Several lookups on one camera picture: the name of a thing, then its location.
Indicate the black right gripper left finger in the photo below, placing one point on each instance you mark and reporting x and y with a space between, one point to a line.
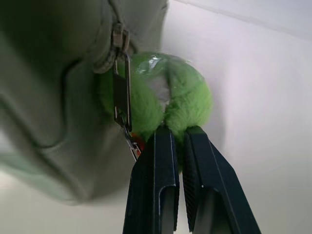
151 185

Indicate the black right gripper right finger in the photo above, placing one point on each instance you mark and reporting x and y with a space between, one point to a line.
214 185

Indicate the green zipper pouch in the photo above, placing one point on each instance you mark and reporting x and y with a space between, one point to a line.
48 97

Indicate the metal zipper slider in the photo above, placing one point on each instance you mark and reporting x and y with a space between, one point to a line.
120 36

